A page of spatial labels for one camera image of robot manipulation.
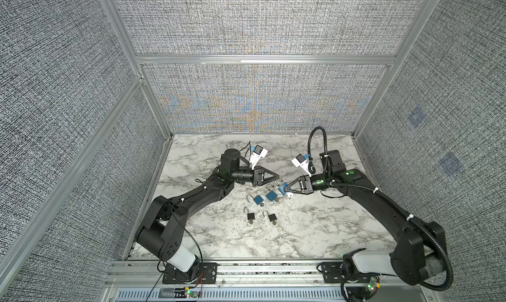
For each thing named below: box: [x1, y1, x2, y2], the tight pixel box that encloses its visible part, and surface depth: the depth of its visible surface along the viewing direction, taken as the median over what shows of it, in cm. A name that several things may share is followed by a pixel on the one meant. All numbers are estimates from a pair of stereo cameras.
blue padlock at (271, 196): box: [266, 190, 278, 202], surface depth 94 cm
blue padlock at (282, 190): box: [278, 182, 292, 196], surface depth 73 cm
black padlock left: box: [243, 206, 255, 225], surface depth 89 cm
